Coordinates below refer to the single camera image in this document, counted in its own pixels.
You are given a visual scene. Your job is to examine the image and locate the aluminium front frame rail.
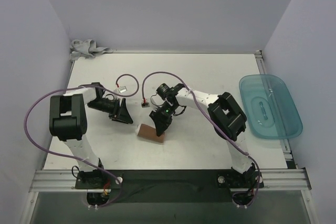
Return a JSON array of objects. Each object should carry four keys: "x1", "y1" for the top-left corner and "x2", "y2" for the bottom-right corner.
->
[{"x1": 30, "y1": 169, "x2": 311, "y2": 192}]

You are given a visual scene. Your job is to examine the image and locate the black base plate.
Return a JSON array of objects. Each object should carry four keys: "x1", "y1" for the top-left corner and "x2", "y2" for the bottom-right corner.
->
[{"x1": 86, "y1": 170, "x2": 260, "y2": 206}]

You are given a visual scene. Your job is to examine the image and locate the orange brown bear towel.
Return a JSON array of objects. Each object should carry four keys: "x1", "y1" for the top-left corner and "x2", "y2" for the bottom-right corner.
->
[{"x1": 135, "y1": 124, "x2": 165, "y2": 143}]

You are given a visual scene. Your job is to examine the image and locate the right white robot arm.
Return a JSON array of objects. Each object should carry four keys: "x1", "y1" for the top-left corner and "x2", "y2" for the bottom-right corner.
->
[{"x1": 149, "y1": 83, "x2": 261, "y2": 189}]

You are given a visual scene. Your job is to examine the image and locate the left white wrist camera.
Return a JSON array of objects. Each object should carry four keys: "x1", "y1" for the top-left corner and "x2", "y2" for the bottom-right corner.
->
[{"x1": 117, "y1": 86, "x2": 127, "y2": 94}]

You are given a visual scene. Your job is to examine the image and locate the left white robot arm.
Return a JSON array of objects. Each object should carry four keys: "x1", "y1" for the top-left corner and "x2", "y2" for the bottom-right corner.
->
[{"x1": 49, "y1": 82, "x2": 133, "y2": 188}]

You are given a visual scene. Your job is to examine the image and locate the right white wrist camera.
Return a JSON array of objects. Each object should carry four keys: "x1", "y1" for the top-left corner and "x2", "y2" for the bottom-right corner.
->
[{"x1": 141, "y1": 101, "x2": 150, "y2": 108}]

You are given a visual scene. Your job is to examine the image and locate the grey towel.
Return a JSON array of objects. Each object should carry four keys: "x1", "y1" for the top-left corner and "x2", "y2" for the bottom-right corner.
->
[{"x1": 69, "y1": 39, "x2": 114, "y2": 62}]

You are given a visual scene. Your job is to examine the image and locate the teal plastic tray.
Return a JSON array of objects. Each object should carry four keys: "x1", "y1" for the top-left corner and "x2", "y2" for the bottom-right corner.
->
[{"x1": 239, "y1": 74, "x2": 303, "y2": 140}]

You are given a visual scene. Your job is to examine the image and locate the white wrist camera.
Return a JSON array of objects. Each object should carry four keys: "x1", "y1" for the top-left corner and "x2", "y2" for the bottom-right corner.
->
[
  {"x1": 141, "y1": 101, "x2": 150, "y2": 108},
  {"x1": 117, "y1": 86, "x2": 127, "y2": 94}
]

